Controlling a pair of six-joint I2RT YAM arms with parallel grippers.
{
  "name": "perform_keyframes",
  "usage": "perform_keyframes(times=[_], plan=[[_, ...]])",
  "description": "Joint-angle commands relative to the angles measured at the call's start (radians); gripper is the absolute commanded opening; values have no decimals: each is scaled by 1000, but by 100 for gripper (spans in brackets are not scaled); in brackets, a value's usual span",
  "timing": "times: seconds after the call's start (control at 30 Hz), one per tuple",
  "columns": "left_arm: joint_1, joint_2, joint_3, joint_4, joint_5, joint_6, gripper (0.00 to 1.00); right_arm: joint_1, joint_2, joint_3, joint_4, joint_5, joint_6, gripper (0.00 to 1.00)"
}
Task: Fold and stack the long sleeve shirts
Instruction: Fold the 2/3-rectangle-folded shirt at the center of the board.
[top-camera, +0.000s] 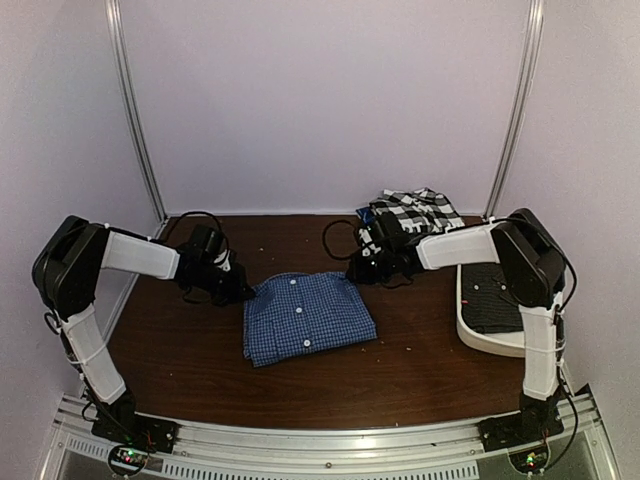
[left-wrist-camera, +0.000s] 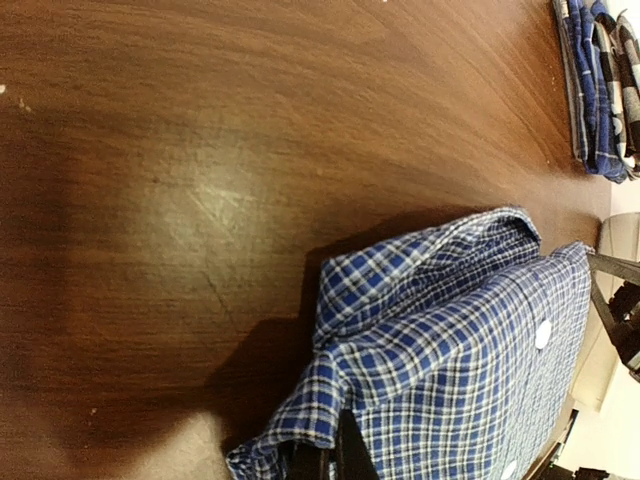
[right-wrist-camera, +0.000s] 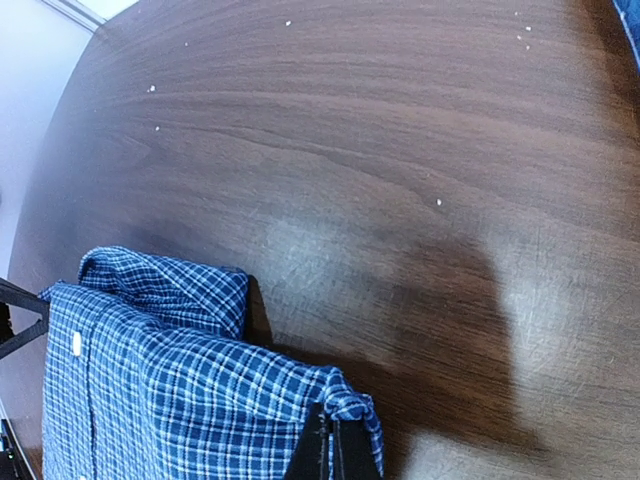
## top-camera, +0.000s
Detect dark blue folded printed shirt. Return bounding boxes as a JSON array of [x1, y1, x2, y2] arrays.
[[356, 206, 378, 229]]

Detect aluminium front rail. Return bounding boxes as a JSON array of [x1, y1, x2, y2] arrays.
[[49, 384, 611, 480]]

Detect white plastic bin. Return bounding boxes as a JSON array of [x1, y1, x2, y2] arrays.
[[456, 265, 525, 358]]

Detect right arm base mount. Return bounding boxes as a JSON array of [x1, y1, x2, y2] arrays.
[[477, 412, 564, 452]]

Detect left aluminium frame post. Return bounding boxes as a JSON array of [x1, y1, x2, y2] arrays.
[[104, 0, 168, 222]]

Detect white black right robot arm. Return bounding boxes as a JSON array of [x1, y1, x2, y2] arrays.
[[346, 208, 569, 442]]

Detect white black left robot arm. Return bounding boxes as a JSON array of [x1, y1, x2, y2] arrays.
[[31, 215, 255, 444]]

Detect blue checked long sleeve shirt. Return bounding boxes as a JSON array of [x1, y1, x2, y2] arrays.
[[243, 272, 377, 368]]

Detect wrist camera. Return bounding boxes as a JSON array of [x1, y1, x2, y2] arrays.
[[186, 224, 232, 272], [356, 212, 409, 257]]

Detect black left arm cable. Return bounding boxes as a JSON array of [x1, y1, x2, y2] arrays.
[[42, 210, 224, 331]]

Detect circuit board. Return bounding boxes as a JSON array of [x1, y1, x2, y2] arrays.
[[509, 447, 550, 475], [107, 445, 150, 476]]

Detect aluminium frame post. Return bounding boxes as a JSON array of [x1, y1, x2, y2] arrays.
[[104, 0, 168, 222], [483, 0, 545, 218]]

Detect left circuit board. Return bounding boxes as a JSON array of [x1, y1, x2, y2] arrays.
[[107, 445, 150, 476]]

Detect black white plaid folded shirt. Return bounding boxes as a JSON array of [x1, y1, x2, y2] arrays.
[[369, 188, 465, 234]]

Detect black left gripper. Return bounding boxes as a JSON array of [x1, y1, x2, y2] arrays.
[[189, 263, 255, 309]]

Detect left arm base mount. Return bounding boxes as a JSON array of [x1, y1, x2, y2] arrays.
[[91, 413, 178, 454]]

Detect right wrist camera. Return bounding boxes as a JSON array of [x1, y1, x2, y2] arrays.
[[356, 212, 409, 257]]

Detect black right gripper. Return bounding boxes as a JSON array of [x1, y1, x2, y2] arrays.
[[348, 247, 397, 284]]

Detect right aluminium frame post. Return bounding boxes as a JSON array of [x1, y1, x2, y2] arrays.
[[483, 0, 545, 218]]

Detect dark striped folded shirt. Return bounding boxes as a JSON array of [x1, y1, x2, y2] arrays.
[[461, 263, 523, 335]]

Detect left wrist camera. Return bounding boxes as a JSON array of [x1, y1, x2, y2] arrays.
[[186, 224, 232, 272]]

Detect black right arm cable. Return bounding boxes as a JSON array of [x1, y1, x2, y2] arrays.
[[322, 218, 364, 262]]

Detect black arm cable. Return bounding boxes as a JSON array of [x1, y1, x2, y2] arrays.
[[322, 218, 364, 262], [42, 210, 224, 331]]

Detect right circuit board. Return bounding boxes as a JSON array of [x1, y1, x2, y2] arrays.
[[509, 447, 550, 475]]

